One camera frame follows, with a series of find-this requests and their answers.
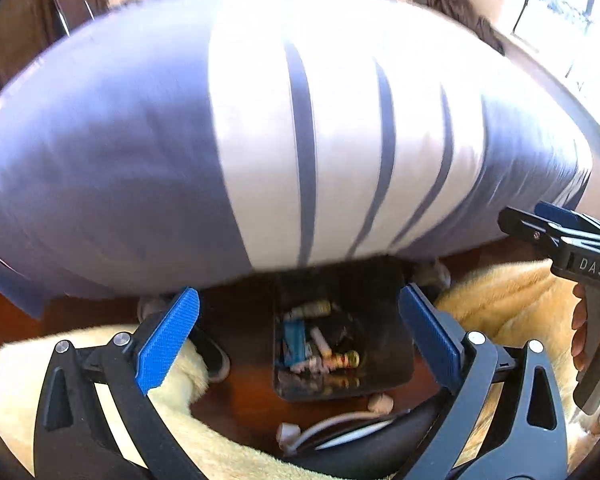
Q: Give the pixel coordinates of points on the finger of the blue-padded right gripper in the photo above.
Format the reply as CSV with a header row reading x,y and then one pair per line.
x,y
519,224
559,223

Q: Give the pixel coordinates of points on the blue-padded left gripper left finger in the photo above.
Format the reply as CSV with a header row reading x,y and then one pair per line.
x,y
72,438

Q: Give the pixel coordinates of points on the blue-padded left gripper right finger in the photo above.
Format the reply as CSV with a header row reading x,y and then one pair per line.
x,y
526,438

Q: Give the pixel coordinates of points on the pink yellow candy wrappers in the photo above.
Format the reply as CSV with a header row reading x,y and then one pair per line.
x,y
327,359

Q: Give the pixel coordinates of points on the yellow cream bottle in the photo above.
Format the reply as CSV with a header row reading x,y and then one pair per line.
x,y
313,309

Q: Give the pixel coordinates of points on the blue snack packet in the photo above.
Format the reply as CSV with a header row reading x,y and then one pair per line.
x,y
294,342

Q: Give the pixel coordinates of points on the black trash bin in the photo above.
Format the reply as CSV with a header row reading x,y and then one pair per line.
x,y
365,318

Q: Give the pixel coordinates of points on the yellow fluffy rug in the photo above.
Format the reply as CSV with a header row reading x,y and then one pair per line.
x,y
232,425

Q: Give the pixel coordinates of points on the white storage box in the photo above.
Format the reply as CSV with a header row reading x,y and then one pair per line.
x,y
502,14

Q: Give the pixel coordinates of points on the blue white striped bedspread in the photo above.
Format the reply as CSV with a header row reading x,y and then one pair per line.
x,y
177,143

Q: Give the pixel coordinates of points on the dark wooden wardrobe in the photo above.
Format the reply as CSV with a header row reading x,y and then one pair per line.
x,y
40,20

